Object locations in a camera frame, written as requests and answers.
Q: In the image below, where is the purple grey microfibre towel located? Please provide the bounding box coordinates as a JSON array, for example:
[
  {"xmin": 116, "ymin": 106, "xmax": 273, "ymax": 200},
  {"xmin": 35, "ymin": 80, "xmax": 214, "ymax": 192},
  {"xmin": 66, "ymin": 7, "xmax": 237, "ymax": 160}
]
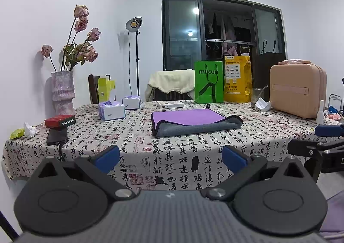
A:
[{"xmin": 151, "ymin": 104, "xmax": 243, "ymax": 138}]

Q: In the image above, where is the small white bottle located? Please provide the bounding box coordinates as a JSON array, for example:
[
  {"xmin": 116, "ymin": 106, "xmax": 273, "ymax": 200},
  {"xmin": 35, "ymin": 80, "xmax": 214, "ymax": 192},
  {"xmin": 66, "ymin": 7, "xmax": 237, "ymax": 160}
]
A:
[{"xmin": 316, "ymin": 100, "xmax": 324, "ymax": 125}]

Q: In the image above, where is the pink hard suitcase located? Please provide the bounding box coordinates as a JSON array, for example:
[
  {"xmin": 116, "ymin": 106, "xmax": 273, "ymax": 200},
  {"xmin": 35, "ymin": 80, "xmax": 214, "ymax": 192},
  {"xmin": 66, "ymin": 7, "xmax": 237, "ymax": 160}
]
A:
[{"xmin": 269, "ymin": 60, "xmax": 327, "ymax": 119}]

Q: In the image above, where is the crumpled white tissue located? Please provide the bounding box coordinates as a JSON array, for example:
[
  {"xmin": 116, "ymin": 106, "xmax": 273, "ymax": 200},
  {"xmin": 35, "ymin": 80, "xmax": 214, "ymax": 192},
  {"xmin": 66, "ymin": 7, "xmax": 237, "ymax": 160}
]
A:
[{"xmin": 23, "ymin": 122, "xmax": 38, "ymax": 138}]

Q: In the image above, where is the crumpled white paper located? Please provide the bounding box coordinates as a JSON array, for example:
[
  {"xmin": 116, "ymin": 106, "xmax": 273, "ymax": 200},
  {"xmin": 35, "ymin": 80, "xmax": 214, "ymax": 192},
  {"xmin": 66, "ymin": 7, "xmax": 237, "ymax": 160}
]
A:
[{"xmin": 255, "ymin": 98, "xmax": 272, "ymax": 112}]

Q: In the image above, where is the red cigarette box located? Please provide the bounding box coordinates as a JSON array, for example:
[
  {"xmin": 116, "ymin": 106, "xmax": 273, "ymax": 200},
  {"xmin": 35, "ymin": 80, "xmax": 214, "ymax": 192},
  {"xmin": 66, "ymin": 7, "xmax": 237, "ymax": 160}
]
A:
[{"xmin": 44, "ymin": 115, "xmax": 76, "ymax": 128}]

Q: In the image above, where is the yellow green wrapper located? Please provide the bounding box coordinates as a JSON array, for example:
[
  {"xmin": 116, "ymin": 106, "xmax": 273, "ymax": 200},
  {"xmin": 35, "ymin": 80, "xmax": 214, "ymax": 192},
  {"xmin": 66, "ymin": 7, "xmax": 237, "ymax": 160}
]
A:
[{"xmin": 10, "ymin": 128, "xmax": 25, "ymax": 139}]

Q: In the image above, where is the clear drinking glass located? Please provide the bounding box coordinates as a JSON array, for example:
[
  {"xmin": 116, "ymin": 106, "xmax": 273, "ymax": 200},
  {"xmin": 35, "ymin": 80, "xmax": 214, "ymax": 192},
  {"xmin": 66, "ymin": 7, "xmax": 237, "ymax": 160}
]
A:
[{"xmin": 251, "ymin": 85, "xmax": 268, "ymax": 109}]

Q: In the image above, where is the black paper bag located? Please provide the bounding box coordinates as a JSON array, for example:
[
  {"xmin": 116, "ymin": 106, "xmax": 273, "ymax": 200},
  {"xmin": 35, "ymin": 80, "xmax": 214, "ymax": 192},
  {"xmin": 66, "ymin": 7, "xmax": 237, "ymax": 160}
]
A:
[{"xmin": 252, "ymin": 39, "xmax": 286, "ymax": 88}]

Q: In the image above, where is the near purple tissue pack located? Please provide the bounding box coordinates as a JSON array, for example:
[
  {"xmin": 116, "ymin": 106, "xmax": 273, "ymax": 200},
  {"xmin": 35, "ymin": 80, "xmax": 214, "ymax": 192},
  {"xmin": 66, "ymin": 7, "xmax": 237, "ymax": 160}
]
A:
[{"xmin": 98, "ymin": 101, "xmax": 126, "ymax": 121}]

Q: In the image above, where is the purple tissue pack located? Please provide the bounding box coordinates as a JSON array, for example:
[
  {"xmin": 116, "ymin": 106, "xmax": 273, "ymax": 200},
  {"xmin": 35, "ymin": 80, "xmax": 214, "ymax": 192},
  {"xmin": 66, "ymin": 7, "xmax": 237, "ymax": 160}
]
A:
[
  {"xmin": 122, "ymin": 95, "xmax": 142, "ymax": 110},
  {"xmin": 98, "ymin": 101, "xmax": 126, "ymax": 121}
]

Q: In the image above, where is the pink speckled ceramic vase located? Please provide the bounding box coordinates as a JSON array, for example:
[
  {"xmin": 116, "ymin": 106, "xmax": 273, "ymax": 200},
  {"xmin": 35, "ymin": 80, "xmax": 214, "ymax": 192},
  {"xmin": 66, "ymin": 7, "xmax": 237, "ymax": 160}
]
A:
[{"xmin": 51, "ymin": 71, "xmax": 75, "ymax": 115}]

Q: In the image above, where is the yellow printed plastic bag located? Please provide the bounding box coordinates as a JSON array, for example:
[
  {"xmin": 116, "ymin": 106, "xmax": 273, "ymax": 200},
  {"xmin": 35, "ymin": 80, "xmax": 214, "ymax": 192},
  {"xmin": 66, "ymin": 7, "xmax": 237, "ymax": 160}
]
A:
[{"xmin": 224, "ymin": 56, "xmax": 252, "ymax": 103}]

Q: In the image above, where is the calligraphy print tablecloth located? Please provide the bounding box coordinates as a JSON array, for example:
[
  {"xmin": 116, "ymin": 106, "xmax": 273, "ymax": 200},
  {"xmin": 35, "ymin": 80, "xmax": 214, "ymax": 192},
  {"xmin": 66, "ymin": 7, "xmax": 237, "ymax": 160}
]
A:
[{"xmin": 2, "ymin": 100, "xmax": 344, "ymax": 193}]

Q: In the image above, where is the far purple tissue pack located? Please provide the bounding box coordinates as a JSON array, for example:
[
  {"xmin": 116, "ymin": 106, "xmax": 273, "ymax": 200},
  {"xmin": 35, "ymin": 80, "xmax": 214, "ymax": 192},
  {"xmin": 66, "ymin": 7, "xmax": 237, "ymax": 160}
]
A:
[{"xmin": 122, "ymin": 95, "xmax": 142, "ymax": 110}]

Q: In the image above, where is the yellow green paper bag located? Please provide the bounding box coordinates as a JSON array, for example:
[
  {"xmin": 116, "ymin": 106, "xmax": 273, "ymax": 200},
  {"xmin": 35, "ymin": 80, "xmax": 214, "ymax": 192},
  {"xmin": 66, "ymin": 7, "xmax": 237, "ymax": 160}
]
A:
[{"xmin": 98, "ymin": 76, "xmax": 115, "ymax": 102}]

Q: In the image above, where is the dark wooden chair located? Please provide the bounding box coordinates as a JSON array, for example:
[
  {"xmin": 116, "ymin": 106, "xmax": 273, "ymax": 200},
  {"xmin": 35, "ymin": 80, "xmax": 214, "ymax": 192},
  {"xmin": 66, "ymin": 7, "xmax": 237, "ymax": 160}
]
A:
[{"xmin": 88, "ymin": 74, "xmax": 111, "ymax": 104}]

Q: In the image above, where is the green mucun paper bag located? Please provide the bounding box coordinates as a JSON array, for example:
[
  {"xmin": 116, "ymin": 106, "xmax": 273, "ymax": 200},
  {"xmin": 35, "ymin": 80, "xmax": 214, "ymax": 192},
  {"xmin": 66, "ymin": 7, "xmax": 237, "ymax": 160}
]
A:
[{"xmin": 194, "ymin": 61, "xmax": 224, "ymax": 104}]

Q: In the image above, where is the white flat product box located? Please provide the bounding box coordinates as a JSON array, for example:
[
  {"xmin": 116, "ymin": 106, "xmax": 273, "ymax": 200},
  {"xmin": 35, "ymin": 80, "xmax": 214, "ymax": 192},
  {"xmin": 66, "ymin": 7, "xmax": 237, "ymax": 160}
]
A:
[{"xmin": 157, "ymin": 100, "xmax": 184, "ymax": 109}]

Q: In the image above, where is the chair with cream cloth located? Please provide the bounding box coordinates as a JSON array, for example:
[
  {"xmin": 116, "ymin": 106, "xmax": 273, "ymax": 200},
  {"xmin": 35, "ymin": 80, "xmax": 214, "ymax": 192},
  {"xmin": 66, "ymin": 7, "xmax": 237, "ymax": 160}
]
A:
[{"xmin": 145, "ymin": 69, "xmax": 195, "ymax": 102}]

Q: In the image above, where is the dark framed window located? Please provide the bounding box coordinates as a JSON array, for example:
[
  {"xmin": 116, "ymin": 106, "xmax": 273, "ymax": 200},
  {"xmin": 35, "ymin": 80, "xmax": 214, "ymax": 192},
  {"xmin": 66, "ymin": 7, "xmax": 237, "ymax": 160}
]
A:
[{"xmin": 161, "ymin": 0, "xmax": 286, "ymax": 71}]

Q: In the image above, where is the studio light on stand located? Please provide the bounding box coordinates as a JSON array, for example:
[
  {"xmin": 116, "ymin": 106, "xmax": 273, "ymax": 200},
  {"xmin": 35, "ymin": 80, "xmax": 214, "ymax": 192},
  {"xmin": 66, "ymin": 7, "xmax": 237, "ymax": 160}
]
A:
[{"xmin": 125, "ymin": 16, "xmax": 142, "ymax": 96}]

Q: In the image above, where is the black phone with cable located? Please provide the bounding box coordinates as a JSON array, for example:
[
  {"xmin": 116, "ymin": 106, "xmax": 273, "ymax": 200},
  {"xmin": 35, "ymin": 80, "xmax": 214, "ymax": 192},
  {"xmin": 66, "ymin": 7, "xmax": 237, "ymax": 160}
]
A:
[{"xmin": 46, "ymin": 127, "xmax": 68, "ymax": 162}]

